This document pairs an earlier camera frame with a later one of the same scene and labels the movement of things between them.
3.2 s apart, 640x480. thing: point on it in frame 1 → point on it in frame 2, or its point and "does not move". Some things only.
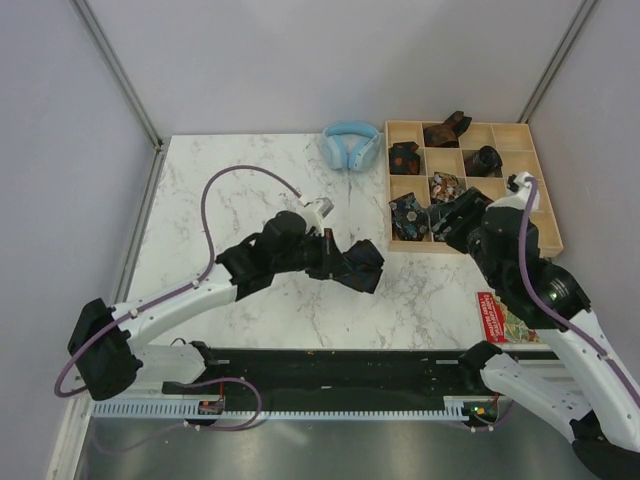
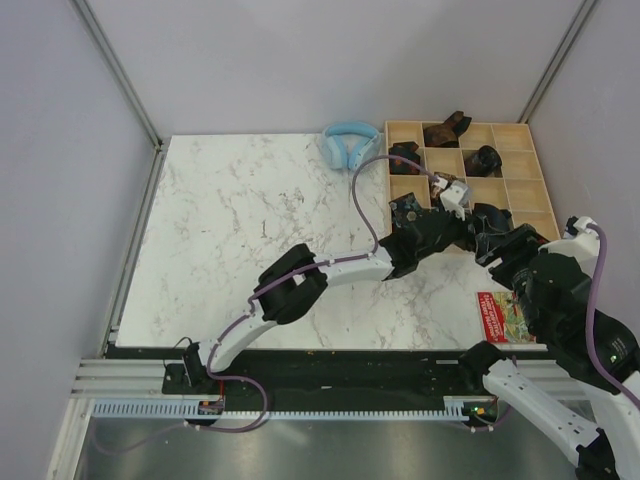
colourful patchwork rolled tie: x=444 y=187 does not move
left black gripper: x=329 y=252 → x=467 y=238
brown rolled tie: x=446 y=135 does not move
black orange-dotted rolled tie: x=403 y=158 does not move
